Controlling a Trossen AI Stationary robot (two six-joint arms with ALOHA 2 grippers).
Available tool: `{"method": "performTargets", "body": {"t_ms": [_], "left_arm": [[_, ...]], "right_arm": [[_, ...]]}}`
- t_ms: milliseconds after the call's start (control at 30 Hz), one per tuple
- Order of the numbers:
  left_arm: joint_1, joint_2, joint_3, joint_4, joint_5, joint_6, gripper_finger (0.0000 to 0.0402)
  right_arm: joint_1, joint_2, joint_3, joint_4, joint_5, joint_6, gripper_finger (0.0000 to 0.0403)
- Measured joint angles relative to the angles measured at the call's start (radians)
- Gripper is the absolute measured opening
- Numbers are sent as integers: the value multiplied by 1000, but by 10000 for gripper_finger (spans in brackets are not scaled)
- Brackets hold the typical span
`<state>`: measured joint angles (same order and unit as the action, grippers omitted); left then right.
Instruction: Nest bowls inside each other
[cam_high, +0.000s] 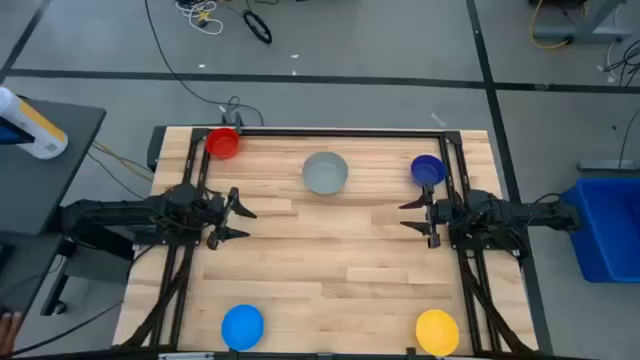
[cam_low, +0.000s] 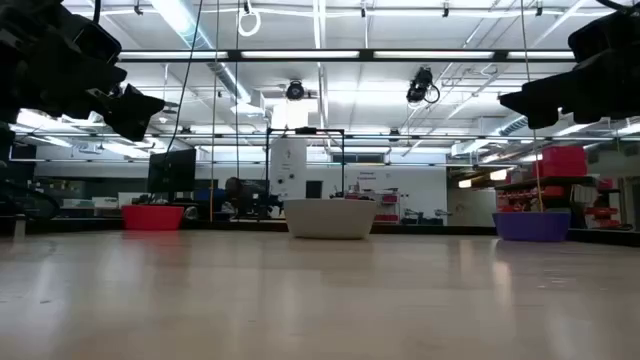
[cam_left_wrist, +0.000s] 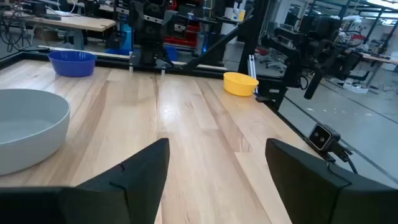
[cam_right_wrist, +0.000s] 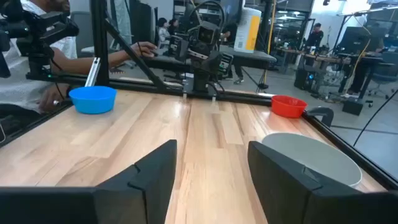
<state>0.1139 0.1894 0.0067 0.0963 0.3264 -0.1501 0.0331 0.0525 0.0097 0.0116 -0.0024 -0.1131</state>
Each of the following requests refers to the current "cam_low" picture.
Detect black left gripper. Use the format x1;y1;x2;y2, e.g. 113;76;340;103
0;0;166;141

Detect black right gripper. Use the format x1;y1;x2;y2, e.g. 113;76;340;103
498;44;640;130

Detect red plastic bowl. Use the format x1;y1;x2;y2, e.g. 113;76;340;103
121;204;186;232

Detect purple plastic bowl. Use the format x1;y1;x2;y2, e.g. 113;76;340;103
491;210;572;244

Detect dark storage shelf rack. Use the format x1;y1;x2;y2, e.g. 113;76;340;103
494;174;599;229

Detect red storage bins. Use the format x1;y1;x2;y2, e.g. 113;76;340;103
532;145;589;179

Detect black computer monitor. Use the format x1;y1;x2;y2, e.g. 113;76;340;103
147;148;198;195

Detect dark office chair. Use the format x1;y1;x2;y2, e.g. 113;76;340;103
223;176;257;219

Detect white column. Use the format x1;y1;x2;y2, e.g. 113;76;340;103
269;137;309;201

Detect black overhead light bar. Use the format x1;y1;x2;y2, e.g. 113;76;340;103
117;48;576;64

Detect large grey bowl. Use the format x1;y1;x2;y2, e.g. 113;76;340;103
283;198;379;240

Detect yellow hanging cable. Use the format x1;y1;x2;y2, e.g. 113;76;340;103
519;0;545;214

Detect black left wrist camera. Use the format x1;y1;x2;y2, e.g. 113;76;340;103
64;14;124;65

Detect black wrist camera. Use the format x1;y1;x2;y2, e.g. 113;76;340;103
64;14;124;65
568;9;640;64

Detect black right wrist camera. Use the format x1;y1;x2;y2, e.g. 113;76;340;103
568;9;640;64

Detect black hanging cable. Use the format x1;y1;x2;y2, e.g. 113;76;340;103
164;0;205;156

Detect silver ventilation duct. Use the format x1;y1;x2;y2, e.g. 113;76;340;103
149;0;252;104

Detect black ceiling camera with cable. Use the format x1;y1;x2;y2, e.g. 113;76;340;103
405;66;441;109

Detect white cable loop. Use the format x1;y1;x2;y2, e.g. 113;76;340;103
237;4;262;38

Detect black overhead camera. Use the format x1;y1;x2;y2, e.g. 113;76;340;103
285;79;306;102

